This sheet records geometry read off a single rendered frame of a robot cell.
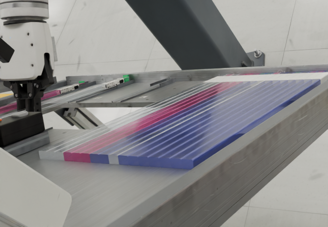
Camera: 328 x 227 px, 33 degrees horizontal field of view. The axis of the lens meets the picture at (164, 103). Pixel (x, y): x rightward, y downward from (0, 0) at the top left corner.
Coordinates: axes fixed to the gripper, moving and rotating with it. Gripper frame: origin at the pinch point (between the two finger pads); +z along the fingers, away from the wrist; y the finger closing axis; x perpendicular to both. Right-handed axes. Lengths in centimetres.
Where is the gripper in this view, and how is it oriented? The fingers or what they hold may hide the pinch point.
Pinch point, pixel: (29, 109)
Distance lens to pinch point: 101.8
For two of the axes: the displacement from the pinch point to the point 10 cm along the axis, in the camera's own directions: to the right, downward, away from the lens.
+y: 8.3, -0.1, -5.5
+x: 5.5, -0.6, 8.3
